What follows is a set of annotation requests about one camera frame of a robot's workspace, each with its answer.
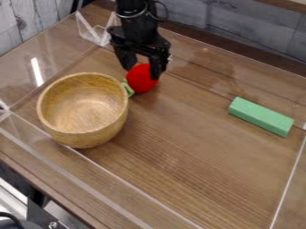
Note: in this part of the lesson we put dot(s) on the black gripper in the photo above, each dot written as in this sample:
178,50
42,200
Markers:
137,37

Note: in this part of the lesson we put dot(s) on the red toy fruit green stem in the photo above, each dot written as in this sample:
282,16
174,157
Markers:
138,81

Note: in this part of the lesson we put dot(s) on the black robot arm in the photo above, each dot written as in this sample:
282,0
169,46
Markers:
135,7

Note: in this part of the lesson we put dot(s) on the wooden bowl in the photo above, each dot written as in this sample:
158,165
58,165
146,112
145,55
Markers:
83,109

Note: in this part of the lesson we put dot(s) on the green rectangular block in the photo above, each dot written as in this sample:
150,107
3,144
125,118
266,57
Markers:
261,116

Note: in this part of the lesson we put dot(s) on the clear acrylic corner bracket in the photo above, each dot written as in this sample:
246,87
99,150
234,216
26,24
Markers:
95,34

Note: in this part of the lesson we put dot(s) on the clear acrylic tray wall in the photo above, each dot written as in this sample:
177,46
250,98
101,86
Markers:
90,189

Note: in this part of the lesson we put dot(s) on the black metal table bracket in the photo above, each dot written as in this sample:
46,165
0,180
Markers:
42,218

